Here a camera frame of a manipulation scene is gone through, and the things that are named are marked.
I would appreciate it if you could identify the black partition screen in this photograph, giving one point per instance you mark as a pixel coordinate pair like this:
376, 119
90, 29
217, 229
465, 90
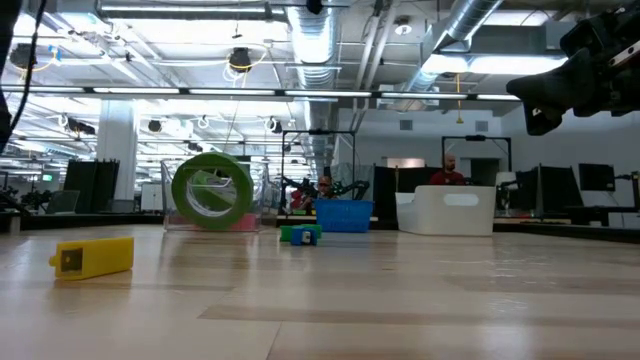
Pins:
400, 180

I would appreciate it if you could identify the dark divider screens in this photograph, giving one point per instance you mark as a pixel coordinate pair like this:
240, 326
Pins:
555, 187

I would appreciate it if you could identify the white lampshade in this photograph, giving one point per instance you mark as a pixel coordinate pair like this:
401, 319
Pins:
506, 181

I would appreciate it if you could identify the black folding panels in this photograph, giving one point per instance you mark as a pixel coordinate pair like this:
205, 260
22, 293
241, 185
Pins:
92, 185

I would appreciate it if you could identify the white ceiling sensor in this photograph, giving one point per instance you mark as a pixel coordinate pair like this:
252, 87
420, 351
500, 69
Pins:
402, 27

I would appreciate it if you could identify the yellow mini stapler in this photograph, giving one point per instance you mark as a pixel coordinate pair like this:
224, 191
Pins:
100, 257

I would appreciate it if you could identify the black computer monitor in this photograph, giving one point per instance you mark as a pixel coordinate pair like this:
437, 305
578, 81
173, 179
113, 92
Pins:
596, 176

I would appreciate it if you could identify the silver corrugated air duct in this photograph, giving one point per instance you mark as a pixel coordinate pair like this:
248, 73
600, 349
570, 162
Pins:
315, 40

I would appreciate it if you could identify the grey mesh office chair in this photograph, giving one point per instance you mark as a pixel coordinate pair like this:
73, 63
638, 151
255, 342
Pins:
64, 201

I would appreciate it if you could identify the black ceiling-mounted device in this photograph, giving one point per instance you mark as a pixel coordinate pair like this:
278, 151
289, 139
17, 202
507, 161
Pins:
80, 126
20, 56
155, 125
241, 57

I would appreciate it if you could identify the clear plastic container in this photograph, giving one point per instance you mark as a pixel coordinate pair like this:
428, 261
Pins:
267, 195

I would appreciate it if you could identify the white plastic bin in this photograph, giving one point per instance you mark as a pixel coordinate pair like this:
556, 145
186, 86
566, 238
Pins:
460, 215

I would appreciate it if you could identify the green exit sign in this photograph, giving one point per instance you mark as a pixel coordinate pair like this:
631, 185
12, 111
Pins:
47, 177

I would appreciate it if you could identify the suspended linear light fixture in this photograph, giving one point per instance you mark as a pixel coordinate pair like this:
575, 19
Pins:
135, 90

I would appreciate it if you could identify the grey ventilation box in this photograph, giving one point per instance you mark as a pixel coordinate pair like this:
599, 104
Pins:
515, 37

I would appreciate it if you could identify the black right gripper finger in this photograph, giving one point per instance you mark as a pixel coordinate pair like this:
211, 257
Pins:
570, 95
565, 70

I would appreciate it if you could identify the grey wall vent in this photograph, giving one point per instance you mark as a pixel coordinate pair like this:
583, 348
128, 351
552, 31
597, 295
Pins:
481, 125
405, 124

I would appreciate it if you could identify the white structural column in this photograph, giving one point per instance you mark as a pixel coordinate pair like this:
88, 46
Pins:
117, 150

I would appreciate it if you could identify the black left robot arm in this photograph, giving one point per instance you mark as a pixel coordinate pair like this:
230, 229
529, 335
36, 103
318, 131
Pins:
6, 20

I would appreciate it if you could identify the silver spiral air duct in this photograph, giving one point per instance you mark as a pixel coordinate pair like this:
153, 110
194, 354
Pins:
475, 15

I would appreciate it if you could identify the white cabinet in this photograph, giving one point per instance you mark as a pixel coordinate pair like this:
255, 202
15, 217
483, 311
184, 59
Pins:
150, 197

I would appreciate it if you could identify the black aluminium rig frame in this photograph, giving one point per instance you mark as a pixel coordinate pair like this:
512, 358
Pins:
75, 220

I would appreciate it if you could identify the pink tape roll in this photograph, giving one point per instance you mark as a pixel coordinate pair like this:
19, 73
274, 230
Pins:
245, 223

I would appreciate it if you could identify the blue plastic basket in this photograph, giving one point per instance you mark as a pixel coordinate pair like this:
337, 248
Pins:
345, 216

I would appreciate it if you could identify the green mini stapler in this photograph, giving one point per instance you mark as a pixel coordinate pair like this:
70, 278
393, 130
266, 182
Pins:
285, 232

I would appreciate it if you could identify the person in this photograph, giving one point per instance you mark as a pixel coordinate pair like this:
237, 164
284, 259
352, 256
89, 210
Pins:
325, 187
447, 176

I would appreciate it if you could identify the black metal gantry frame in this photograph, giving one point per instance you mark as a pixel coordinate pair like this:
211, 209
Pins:
317, 132
475, 137

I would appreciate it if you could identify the black background robot arm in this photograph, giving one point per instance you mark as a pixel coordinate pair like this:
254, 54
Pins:
352, 189
300, 186

